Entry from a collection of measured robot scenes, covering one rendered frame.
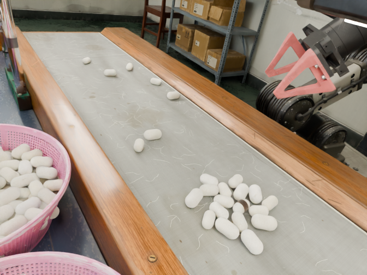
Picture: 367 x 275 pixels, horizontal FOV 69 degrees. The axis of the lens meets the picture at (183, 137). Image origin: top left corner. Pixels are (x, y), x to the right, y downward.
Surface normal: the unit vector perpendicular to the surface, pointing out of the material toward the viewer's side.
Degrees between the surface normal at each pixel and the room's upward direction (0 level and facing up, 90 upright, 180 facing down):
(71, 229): 0
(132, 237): 0
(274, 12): 89
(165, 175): 0
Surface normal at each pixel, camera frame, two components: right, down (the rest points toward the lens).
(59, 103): 0.16, -0.82
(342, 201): -0.46, -0.43
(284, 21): -0.84, 0.18
